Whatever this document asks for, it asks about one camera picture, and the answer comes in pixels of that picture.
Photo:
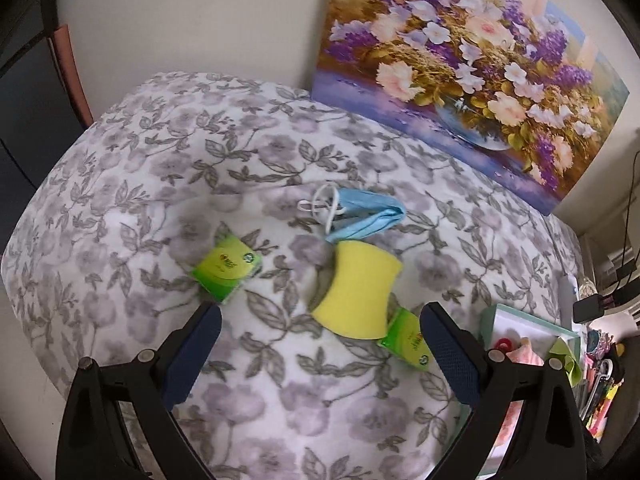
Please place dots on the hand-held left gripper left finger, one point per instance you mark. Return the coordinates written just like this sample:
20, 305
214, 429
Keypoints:
192, 355

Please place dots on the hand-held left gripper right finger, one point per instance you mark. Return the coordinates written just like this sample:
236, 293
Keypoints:
450, 355

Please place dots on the green tissue pack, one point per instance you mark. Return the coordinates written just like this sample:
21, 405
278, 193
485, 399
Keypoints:
407, 337
225, 267

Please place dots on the pink chevron cloth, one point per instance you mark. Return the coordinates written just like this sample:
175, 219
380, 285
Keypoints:
526, 353

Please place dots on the white box with teal rim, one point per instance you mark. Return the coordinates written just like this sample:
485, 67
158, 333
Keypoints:
530, 329

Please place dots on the yellow sponge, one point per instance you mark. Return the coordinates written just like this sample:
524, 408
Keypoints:
355, 290

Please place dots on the blue face mask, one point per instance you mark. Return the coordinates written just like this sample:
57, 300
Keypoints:
370, 220

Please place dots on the red ribbon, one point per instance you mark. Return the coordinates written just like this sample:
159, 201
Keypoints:
502, 344

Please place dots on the white power strip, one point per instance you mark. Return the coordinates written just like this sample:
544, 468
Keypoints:
567, 295

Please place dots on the black power adapter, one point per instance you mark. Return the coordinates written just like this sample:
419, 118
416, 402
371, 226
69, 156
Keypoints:
589, 308

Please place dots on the colourful clutter pile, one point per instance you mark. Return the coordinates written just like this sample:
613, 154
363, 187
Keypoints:
602, 380

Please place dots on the grey floral blanket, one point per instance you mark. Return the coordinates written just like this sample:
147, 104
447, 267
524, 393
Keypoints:
150, 185

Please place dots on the dark cabinet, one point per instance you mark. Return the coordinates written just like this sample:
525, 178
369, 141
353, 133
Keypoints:
25, 135

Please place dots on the pink chair back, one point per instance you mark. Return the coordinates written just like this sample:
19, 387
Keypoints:
75, 85

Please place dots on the floral painting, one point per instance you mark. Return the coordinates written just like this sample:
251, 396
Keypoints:
450, 60

